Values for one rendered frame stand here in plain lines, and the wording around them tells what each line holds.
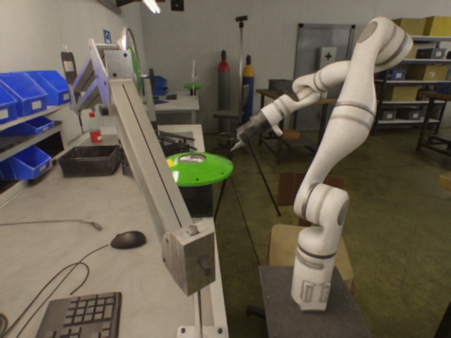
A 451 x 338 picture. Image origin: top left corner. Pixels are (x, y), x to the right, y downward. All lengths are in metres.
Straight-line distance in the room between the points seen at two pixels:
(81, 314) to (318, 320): 0.54
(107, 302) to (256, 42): 5.38
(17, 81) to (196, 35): 4.33
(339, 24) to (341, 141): 5.69
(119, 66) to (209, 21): 5.10
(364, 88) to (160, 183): 0.48
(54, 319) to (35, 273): 0.22
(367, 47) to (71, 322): 0.88
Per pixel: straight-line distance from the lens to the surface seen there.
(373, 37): 0.75
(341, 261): 1.33
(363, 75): 0.70
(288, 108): 0.97
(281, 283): 0.83
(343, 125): 0.64
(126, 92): 0.54
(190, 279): 0.44
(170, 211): 0.45
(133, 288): 0.75
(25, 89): 1.58
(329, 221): 0.60
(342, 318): 0.80
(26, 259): 0.97
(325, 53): 6.04
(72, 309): 0.72
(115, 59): 0.55
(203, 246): 0.41
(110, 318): 0.68
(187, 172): 0.92
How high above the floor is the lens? 1.44
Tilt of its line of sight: 22 degrees down
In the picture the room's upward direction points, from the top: straight up
